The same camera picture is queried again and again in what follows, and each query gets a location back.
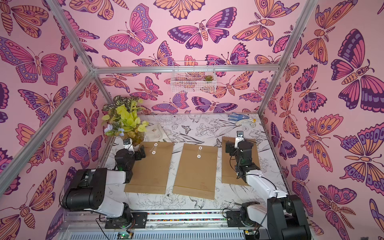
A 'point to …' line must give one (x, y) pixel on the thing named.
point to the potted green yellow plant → (122, 114)
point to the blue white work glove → (242, 119)
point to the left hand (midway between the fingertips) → (137, 145)
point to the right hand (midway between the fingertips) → (239, 140)
